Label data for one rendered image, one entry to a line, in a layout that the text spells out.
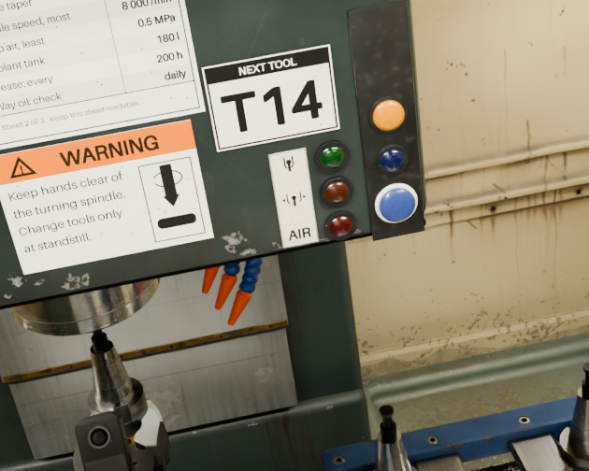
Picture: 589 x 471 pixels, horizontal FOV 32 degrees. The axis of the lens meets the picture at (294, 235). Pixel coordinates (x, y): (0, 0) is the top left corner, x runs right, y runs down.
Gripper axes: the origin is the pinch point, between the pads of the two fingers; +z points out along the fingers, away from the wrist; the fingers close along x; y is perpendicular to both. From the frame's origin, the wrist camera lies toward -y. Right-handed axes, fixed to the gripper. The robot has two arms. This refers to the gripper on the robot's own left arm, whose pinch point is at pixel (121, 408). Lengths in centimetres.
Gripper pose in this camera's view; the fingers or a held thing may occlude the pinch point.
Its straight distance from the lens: 120.1
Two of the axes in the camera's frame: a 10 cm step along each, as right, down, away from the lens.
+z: -1.6, -4.8, 8.6
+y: 1.3, 8.5, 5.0
